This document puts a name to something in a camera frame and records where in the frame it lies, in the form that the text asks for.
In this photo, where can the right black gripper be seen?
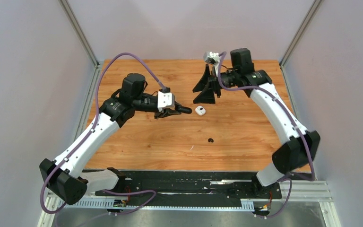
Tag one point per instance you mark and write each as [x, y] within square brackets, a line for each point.
[206, 96]

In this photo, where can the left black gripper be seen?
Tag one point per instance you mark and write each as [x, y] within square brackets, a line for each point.
[167, 113]

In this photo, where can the white earbud charging case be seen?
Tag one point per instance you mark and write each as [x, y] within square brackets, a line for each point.
[200, 110]

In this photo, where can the black oval case cover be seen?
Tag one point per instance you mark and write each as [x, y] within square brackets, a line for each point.
[185, 110]

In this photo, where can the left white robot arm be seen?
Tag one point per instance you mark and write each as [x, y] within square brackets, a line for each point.
[65, 176]

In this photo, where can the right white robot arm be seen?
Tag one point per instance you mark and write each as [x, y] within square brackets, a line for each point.
[298, 144]

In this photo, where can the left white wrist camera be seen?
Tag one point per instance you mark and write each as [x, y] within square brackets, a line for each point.
[165, 95]

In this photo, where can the left aluminium frame post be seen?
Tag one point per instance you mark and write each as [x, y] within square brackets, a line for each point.
[80, 33]

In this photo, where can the aluminium frame post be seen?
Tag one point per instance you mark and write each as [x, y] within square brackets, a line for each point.
[300, 32]
[80, 33]

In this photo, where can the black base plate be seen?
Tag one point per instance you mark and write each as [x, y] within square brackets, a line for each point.
[231, 184]

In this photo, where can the slotted cable duct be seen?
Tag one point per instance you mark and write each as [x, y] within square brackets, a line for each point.
[203, 202]

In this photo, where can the right aluminium frame post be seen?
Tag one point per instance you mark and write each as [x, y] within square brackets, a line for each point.
[300, 32]

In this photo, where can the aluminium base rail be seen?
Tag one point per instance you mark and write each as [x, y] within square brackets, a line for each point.
[293, 192]

